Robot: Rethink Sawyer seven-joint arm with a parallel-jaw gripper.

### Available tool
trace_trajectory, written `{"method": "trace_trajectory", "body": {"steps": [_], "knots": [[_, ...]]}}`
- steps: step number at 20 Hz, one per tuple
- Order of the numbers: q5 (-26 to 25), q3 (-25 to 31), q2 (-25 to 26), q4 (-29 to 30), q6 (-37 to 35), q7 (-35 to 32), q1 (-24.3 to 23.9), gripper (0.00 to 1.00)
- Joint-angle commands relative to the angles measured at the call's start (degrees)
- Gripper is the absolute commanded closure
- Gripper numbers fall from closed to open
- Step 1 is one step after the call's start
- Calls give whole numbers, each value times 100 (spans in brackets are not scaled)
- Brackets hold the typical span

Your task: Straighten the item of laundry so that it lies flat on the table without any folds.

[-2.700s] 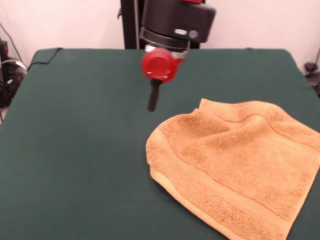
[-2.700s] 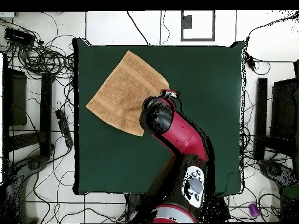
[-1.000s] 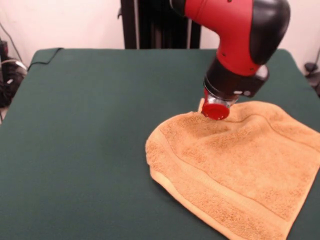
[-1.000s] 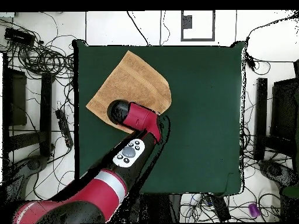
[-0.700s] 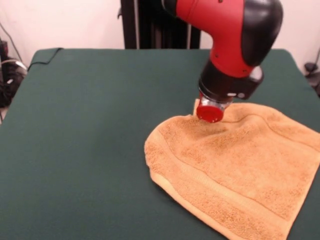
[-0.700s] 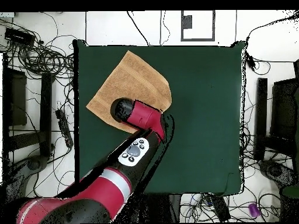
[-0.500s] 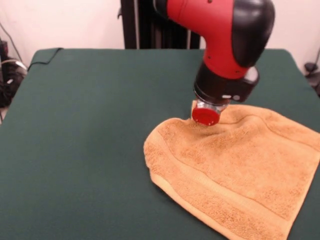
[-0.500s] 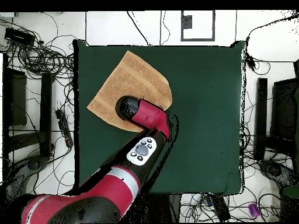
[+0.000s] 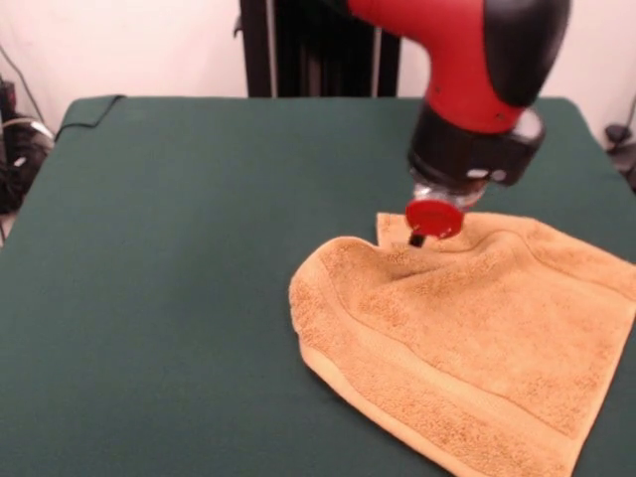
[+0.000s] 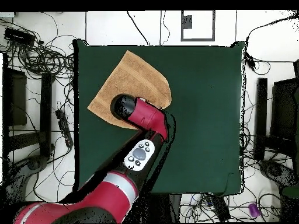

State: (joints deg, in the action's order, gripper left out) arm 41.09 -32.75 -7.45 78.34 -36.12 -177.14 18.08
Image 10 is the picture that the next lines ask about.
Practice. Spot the dark green table cloth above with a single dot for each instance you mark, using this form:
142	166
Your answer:
210	105

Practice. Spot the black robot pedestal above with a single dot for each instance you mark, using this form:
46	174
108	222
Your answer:
171	207

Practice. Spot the black stand base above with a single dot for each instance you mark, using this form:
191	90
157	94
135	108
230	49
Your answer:
32	163
278	172

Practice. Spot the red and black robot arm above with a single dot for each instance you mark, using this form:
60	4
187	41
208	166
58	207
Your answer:
116	175

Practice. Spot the black plug adapter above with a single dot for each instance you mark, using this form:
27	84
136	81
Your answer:
250	61

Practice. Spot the tan terry towel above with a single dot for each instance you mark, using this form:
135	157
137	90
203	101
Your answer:
135	77

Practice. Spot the black power strip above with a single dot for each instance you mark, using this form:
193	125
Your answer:
64	128

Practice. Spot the purple object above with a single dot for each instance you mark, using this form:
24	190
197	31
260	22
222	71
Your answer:
254	210

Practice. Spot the black metal frame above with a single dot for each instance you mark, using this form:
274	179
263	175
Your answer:
45	112
261	116

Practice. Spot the black adapter box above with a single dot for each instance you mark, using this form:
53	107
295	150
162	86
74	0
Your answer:
220	207

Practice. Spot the flat black box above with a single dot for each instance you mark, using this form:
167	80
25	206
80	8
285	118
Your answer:
19	37

